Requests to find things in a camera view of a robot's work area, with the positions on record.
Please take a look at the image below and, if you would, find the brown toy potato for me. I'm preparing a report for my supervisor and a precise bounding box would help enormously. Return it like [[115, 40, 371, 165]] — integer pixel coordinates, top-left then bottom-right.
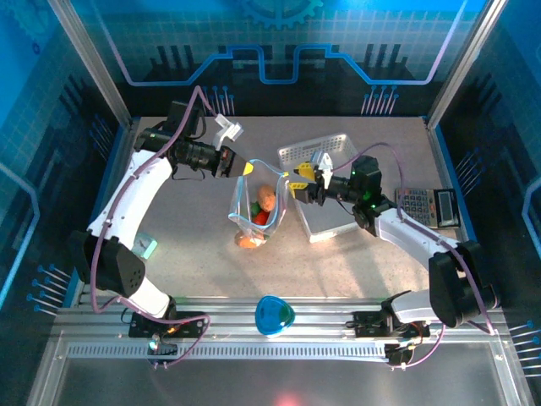
[[256, 184, 278, 211]]

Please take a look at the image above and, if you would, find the white plastic basket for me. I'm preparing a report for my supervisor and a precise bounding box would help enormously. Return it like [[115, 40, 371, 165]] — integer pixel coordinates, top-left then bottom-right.
[[276, 133, 365, 244]]

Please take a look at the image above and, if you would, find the clear blue-zipper zip-top bag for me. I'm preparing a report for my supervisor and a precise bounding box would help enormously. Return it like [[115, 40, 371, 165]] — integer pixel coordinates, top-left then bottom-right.
[[227, 158, 292, 251]]

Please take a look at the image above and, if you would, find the orange toy bell pepper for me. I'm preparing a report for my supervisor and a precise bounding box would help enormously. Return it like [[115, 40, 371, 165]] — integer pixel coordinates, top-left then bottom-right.
[[234, 230, 267, 250]]

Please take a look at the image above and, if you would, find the grey desk calculator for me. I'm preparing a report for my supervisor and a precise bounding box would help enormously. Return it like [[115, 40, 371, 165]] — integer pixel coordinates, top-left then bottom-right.
[[395, 187, 462, 231]]

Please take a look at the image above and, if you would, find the small mint green clock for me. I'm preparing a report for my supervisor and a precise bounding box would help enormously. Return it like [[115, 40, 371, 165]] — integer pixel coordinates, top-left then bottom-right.
[[132, 232, 160, 259]]

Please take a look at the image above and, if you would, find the blue dome button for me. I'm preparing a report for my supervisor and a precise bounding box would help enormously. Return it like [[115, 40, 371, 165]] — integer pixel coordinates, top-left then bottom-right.
[[254, 294, 296, 337]]

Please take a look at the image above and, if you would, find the black connector box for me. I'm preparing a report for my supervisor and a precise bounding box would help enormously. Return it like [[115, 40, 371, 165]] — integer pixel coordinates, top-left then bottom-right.
[[385, 342, 413, 370], [146, 337, 178, 369]]

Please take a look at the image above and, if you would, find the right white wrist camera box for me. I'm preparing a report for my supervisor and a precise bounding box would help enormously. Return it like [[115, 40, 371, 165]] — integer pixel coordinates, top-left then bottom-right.
[[310, 151, 336, 179]]

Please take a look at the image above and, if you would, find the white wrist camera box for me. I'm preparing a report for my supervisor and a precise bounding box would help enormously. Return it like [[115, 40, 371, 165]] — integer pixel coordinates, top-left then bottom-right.
[[310, 151, 336, 179], [213, 113, 245, 149]]

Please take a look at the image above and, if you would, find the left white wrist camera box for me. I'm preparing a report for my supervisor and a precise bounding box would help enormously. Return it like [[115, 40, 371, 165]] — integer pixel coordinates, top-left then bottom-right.
[[213, 113, 245, 149]]

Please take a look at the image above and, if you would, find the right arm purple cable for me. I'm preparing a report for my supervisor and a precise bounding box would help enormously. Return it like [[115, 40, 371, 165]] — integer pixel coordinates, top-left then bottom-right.
[[332, 142, 495, 369]]

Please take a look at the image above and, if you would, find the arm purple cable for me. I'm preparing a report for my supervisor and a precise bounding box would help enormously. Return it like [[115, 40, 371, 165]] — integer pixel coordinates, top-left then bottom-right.
[[332, 142, 495, 369], [90, 85, 223, 369]]

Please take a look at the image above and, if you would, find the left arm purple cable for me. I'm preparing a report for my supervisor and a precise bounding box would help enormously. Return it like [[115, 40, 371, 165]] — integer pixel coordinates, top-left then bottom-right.
[[90, 85, 223, 369]]

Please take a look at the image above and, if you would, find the aluminium front rail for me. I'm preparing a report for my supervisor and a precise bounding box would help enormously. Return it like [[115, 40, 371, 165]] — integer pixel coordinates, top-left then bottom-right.
[[54, 295, 508, 346]]

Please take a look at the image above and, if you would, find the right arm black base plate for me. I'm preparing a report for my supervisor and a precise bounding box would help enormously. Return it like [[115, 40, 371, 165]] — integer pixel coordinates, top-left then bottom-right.
[[352, 310, 431, 338]]

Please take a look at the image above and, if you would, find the aluminium frame post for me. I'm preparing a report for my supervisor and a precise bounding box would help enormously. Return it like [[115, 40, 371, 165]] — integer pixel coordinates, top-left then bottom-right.
[[425, 0, 508, 128], [46, 0, 133, 128]]

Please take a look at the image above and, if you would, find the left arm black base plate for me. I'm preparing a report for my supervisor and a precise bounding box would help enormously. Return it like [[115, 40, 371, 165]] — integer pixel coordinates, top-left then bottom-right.
[[128, 310, 205, 339]]

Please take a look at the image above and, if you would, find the slotted grey cable tray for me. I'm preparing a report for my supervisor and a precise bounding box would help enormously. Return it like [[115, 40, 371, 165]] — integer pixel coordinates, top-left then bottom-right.
[[66, 343, 392, 361]]

